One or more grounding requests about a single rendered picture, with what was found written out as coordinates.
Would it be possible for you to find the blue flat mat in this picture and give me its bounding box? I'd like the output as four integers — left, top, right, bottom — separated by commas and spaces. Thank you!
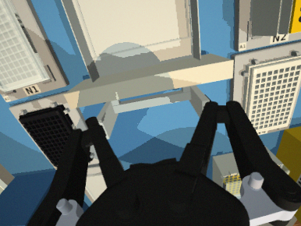
0, 0, 301, 181

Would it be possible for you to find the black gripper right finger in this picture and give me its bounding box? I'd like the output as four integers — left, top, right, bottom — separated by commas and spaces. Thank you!
165, 85, 301, 226

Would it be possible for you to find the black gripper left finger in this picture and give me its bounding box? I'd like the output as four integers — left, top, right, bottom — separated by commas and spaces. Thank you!
27, 101, 140, 226

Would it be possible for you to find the dark blue open-top bin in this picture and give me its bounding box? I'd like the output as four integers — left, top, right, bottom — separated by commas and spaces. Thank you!
0, 171, 56, 226

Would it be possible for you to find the yellow open-top bin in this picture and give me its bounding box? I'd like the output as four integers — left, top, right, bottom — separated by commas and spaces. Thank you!
276, 126, 301, 224

